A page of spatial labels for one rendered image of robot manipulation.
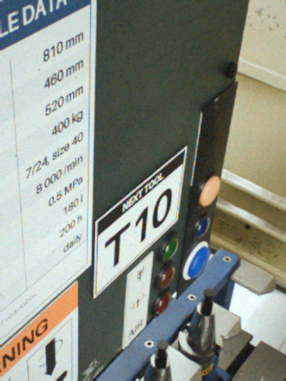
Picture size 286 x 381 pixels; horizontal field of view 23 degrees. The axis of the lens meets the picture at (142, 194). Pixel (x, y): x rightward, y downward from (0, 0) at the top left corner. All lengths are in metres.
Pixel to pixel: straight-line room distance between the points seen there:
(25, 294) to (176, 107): 0.15
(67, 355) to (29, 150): 0.19
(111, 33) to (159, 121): 0.10
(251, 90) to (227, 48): 0.92
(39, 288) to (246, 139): 1.09
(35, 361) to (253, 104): 1.03
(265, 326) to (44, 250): 1.25
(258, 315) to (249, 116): 0.46
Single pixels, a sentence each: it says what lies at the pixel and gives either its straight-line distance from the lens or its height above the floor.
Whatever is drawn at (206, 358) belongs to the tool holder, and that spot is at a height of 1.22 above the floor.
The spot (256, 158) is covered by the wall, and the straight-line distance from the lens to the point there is 1.46.
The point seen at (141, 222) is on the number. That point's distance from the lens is 0.47.
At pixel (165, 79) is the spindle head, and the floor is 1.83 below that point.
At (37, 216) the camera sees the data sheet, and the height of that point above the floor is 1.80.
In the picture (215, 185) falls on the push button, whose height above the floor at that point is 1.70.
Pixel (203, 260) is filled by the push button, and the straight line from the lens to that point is 0.59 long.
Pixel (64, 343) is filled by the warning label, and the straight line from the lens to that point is 0.47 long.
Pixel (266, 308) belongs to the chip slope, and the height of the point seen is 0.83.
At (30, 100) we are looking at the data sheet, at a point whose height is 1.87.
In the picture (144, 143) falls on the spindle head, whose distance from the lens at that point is 0.42.
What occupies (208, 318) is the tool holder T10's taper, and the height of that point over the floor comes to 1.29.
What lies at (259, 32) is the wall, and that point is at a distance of 1.33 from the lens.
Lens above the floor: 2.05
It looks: 41 degrees down
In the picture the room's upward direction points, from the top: 5 degrees clockwise
